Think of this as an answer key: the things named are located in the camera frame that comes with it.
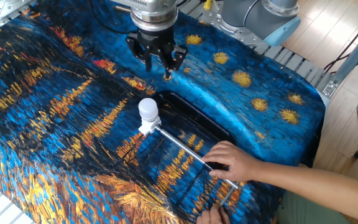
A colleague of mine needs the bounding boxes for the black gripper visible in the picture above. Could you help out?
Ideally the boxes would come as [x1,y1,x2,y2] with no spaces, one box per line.
[126,27,188,80]

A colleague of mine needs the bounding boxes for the white light bulb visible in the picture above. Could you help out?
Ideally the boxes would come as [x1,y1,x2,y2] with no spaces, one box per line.
[137,97,159,123]

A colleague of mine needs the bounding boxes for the white socket metal rod stand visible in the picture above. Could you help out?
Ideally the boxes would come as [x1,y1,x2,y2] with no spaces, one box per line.
[137,115,240,207]

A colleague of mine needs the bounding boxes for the person's right forearm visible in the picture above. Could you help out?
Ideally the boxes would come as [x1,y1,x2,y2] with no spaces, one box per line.
[258,161,358,224]

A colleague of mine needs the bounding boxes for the person's right hand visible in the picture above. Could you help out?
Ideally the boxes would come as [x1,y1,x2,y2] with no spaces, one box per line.
[201,140,262,183]

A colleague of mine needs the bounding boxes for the person's left hand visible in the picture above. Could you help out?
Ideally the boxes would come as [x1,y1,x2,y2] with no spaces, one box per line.
[196,203,231,224]

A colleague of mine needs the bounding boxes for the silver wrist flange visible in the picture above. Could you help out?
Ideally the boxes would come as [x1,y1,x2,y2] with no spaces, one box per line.
[130,0,179,32]

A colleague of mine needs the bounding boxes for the black plastic tray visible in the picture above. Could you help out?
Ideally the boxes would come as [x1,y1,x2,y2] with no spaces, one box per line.
[152,90,236,170]

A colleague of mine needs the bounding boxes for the starry night painting tablecloth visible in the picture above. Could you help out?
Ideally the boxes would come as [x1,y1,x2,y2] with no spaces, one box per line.
[0,0,326,224]

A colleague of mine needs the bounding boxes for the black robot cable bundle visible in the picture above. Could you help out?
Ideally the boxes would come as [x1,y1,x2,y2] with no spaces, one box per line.
[87,0,204,35]

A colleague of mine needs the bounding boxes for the black floor cables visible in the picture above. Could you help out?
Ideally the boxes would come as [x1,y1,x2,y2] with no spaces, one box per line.
[323,9,358,74]

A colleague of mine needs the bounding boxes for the aluminium frame strut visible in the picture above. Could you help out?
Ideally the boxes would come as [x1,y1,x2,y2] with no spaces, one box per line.
[321,26,358,97]

